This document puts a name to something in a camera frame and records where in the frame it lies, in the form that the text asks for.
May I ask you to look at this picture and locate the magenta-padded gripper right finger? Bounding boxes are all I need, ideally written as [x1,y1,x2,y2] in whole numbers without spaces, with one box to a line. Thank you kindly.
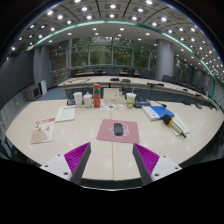
[132,143,183,186]

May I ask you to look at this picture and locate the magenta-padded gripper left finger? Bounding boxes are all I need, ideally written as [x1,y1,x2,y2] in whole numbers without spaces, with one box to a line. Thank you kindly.
[39,141,92,185]

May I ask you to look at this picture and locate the black computer mouse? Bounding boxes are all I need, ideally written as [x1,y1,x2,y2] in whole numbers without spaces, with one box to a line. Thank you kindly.
[113,122,124,136]

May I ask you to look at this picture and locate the pink mouse pad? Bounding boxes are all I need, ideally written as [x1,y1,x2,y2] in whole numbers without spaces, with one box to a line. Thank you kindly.
[96,118,141,145]

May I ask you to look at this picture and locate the red white leaflet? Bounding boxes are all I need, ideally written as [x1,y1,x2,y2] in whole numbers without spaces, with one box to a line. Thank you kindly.
[30,116,56,145]

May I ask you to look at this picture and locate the white booklet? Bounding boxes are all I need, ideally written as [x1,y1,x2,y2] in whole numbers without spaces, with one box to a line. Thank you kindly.
[169,113,191,137]

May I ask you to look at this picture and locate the pale green paper sheet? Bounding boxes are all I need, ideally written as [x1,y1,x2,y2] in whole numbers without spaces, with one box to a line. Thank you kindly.
[54,105,77,123]

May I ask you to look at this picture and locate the dark desk phone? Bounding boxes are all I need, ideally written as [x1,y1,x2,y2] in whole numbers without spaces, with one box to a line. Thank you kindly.
[133,96,152,109]

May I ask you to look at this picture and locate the tall white cup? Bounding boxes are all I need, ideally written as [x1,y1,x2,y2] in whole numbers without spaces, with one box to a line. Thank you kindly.
[73,91,83,108]

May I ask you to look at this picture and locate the white lidded mug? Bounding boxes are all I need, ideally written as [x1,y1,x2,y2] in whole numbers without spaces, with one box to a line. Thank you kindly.
[82,91,94,108]

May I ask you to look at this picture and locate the green white paper cup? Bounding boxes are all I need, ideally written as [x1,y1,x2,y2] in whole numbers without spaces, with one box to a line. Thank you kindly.
[125,92,137,109]

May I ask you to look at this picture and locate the grey low cabinet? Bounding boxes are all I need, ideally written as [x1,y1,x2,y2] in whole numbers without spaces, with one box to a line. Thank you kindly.
[25,84,42,102]

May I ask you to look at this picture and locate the red drink bottle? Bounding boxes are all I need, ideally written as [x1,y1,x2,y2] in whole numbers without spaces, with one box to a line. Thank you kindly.
[92,82,102,109]

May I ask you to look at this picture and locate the colourful sticker sheet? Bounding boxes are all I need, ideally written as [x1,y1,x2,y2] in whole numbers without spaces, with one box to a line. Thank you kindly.
[99,102,125,112]

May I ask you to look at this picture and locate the white floor appliance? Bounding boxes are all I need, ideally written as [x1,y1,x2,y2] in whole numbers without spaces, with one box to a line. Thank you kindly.
[39,79,48,97]

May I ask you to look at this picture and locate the dark conference chairs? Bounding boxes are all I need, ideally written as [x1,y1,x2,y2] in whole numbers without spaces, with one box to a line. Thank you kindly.
[68,66,216,98]

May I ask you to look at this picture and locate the long curved conference table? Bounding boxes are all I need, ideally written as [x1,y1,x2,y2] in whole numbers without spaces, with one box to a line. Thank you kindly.
[58,75,221,109]

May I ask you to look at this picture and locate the ceiling lights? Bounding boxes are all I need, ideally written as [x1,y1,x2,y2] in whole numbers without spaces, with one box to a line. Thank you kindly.
[9,0,224,81]

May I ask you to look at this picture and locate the black microphone with orange ring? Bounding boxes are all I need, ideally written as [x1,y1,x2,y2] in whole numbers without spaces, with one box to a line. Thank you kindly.
[161,114,188,139]

